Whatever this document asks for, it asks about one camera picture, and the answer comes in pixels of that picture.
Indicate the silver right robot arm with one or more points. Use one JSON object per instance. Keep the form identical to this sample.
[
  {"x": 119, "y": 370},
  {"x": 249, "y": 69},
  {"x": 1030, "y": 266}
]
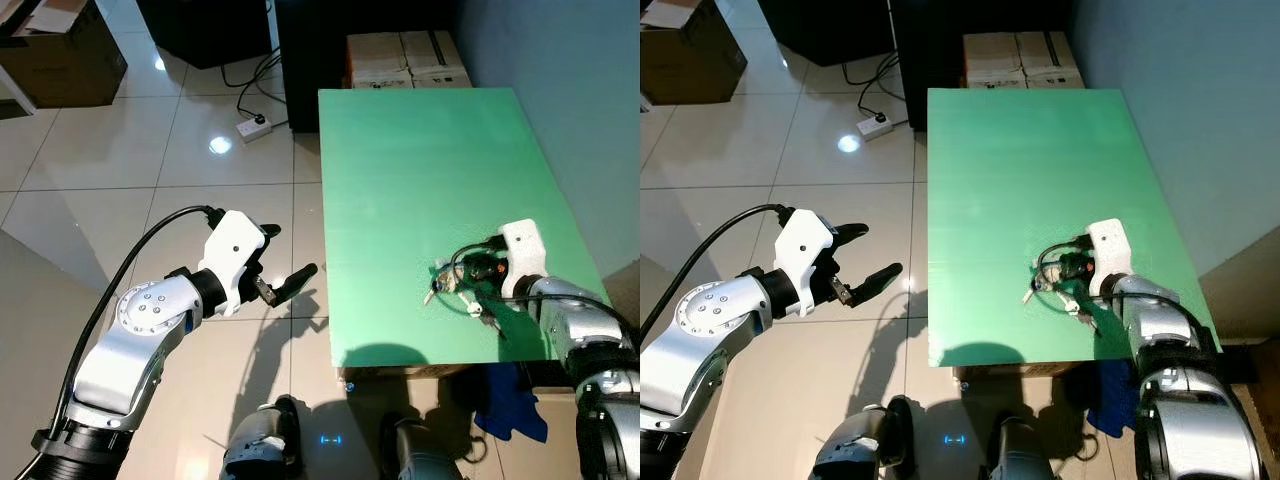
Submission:
[
  {"x": 1180, "y": 370},
  {"x": 590, "y": 340}
]

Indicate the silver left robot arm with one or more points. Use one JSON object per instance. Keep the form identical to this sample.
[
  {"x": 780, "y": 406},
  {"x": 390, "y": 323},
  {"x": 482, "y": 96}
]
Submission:
[
  {"x": 130, "y": 340},
  {"x": 700, "y": 335}
]

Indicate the beige cardboard support box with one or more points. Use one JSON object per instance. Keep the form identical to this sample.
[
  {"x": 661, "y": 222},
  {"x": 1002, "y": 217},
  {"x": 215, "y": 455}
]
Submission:
[
  {"x": 400, "y": 371},
  {"x": 1010, "y": 372}
]

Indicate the white power strip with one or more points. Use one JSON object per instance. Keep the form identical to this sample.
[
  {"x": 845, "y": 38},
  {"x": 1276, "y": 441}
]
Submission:
[
  {"x": 254, "y": 126},
  {"x": 875, "y": 125}
]

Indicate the blue cloth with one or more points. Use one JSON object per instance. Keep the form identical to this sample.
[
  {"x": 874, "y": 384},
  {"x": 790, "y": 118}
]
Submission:
[
  {"x": 1112, "y": 400},
  {"x": 512, "y": 405}
]

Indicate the robot left leg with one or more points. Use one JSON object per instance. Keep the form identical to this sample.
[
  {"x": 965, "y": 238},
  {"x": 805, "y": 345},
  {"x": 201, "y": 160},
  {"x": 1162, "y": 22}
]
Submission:
[
  {"x": 860, "y": 445},
  {"x": 262, "y": 445}
]

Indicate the robot leg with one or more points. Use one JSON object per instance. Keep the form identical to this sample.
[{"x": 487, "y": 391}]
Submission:
[
  {"x": 425, "y": 455},
  {"x": 860, "y": 445},
  {"x": 1022, "y": 455},
  {"x": 262, "y": 445}
]

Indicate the black cabinet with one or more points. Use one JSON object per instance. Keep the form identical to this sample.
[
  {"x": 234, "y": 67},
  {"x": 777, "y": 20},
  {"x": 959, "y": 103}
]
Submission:
[
  {"x": 925, "y": 68},
  {"x": 310, "y": 70}
]

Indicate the robot right leg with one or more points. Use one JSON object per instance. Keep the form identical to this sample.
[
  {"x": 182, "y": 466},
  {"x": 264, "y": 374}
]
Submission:
[
  {"x": 1022, "y": 455},
  {"x": 425, "y": 455}
]

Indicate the black speaker box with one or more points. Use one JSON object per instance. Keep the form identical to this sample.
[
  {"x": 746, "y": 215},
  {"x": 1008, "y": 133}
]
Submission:
[
  {"x": 205, "y": 35},
  {"x": 825, "y": 33}
]

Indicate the white carton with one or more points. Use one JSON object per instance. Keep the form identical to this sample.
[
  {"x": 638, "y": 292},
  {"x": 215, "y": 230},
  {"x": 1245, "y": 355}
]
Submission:
[
  {"x": 378, "y": 60},
  {"x": 992, "y": 60},
  {"x": 1052, "y": 58},
  {"x": 438, "y": 58}
]

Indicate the open brown cardboard box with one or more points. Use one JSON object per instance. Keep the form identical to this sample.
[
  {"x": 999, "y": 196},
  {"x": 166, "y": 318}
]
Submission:
[
  {"x": 70, "y": 60},
  {"x": 695, "y": 60}
]

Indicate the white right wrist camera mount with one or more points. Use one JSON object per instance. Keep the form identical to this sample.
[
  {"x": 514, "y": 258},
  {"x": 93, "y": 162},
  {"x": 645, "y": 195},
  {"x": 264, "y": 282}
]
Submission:
[
  {"x": 1108, "y": 250},
  {"x": 523, "y": 248}
]

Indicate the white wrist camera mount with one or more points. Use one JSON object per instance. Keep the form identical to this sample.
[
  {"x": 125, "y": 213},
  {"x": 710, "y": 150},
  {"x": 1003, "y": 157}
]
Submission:
[
  {"x": 1108, "y": 250},
  {"x": 232, "y": 255},
  {"x": 523, "y": 248},
  {"x": 805, "y": 255}
]

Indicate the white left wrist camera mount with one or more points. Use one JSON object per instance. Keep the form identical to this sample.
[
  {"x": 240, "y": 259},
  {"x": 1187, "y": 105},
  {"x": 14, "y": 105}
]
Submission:
[
  {"x": 805, "y": 255},
  {"x": 232, "y": 255}
]

